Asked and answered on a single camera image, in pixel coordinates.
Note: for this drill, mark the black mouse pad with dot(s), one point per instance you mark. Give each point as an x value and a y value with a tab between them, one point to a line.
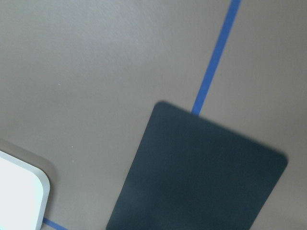
191	174

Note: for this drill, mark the blue tape grid lines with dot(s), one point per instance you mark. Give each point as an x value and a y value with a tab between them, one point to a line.
121	58

